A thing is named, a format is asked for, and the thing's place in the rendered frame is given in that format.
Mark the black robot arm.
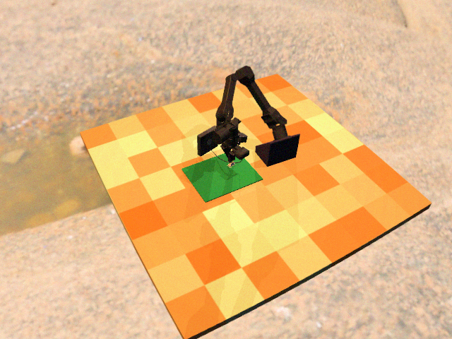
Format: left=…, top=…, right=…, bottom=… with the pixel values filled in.
left=212, top=66, right=290, bottom=145

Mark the green board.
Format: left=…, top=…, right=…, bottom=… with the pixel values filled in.
left=182, top=153, right=263, bottom=203

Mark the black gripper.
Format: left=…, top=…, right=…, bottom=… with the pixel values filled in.
left=220, top=134, right=249, bottom=161

